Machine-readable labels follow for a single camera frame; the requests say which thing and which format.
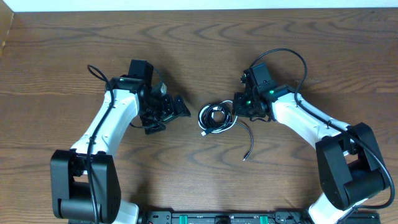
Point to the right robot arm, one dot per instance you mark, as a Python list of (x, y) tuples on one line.
[(350, 165)]

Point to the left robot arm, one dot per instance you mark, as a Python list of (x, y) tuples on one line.
[(84, 181)]

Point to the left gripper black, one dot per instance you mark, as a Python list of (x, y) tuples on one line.
[(170, 109)]

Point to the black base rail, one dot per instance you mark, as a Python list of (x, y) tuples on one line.
[(165, 217)]

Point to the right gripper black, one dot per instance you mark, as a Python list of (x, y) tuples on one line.
[(237, 108)]

